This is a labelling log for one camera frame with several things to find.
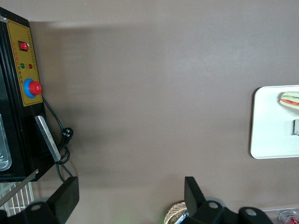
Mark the beige serving tray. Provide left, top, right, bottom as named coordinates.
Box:
left=250, top=85, right=299, bottom=160

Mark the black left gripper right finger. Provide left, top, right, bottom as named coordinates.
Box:
left=184, top=176, right=226, bottom=224

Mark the wicker basket with foil containers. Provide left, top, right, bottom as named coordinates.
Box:
left=165, top=202, right=189, bottom=224

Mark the white wire rack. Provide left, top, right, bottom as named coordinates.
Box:
left=0, top=182, right=36, bottom=217

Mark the clear acrylic bottle rack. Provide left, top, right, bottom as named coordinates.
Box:
left=261, top=205, right=299, bottom=224

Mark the metal tray in machine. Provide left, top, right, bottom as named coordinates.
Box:
left=0, top=114, right=12, bottom=172

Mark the unwrapped triangle sandwich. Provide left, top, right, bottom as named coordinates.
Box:
left=277, top=91, right=299, bottom=114

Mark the black sealing machine yellow panel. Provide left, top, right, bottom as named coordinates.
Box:
left=0, top=7, right=56, bottom=206

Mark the black machine power cable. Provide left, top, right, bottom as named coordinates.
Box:
left=42, top=97, right=75, bottom=182

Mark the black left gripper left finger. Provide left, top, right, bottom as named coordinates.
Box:
left=23, top=176, right=79, bottom=224

